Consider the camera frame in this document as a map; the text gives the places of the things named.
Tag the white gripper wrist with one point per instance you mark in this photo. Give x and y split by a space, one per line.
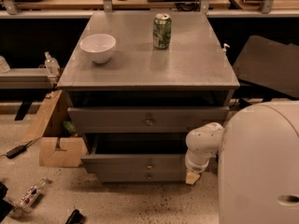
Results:
195 166

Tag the grey drawer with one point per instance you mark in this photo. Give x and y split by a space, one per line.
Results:
141 177
144 119
131 153

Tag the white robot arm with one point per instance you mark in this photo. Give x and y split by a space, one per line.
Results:
258 166

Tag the grey bottom drawer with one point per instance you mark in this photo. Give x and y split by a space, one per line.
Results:
141 177

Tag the grey drawer cabinet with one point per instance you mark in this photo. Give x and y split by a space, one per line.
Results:
192 72

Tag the grey top drawer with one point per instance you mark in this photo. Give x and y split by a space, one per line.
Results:
144 119

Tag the black object floor bottom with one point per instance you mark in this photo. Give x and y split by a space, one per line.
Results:
75 218

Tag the green item in box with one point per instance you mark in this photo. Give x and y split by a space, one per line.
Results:
69 127

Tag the small white pump bottle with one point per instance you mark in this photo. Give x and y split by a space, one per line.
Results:
225 48

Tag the cardboard box left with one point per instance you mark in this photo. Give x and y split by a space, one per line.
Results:
56 149

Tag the green soda can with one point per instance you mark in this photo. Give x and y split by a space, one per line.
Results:
161 31

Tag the white ceramic bowl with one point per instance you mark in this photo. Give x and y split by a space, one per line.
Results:
99 47

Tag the clear plastic bottle on floor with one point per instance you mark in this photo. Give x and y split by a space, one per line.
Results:
24 205

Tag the black power adapter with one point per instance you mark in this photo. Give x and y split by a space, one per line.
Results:
14 152

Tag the clear bottle on shelf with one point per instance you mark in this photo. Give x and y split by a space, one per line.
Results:
51 64

